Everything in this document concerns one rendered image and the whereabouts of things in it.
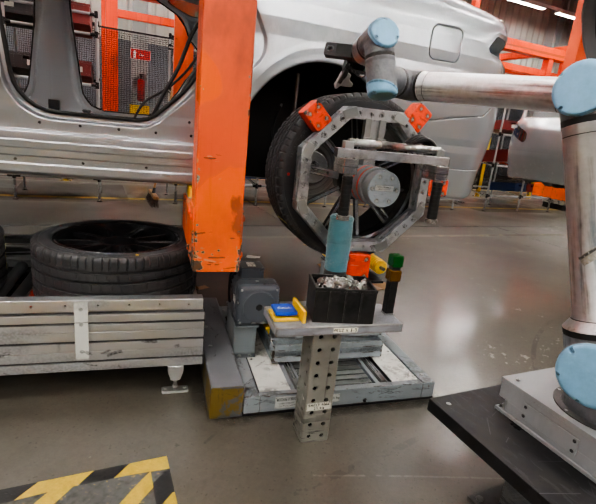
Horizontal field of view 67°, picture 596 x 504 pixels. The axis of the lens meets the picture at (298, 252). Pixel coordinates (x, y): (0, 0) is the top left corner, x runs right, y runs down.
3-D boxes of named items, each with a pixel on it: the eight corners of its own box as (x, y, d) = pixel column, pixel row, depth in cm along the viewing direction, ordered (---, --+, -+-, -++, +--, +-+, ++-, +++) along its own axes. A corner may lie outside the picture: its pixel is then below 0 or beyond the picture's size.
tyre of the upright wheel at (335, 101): (427, 177, 215) (348, 60, 188) (458, 185, 193) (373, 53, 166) (325, 272, 213) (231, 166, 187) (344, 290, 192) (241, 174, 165)
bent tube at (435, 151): (415, 153, 174) (419, 124, 171) (444, 157, 156) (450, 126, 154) (373, 149, 169) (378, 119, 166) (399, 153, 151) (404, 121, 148)
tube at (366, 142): (368, 148, 168) (372, 119, 165) (393, 153, 151) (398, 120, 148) (324, 144, 163) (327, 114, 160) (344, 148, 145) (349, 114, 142)
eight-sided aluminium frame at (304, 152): (409, 248, 193) (432, 116, 178) (417, 253, 187) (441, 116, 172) (287, 246, 176) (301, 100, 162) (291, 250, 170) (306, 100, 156)
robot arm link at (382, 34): (373, 48, 129) (370, 12, 129) (356, 63, 142) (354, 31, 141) (402, 49, 132) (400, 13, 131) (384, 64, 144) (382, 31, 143)
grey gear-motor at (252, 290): (256, 317, 228) (261, 251, 219) (275, 359, 190) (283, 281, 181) (220, 318, 223) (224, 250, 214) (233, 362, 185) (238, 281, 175)
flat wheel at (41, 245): (168, 259, 244) (169, 216, 237) (219, 304, 192) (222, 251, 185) (26, 270, 207) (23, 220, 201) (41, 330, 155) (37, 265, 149)
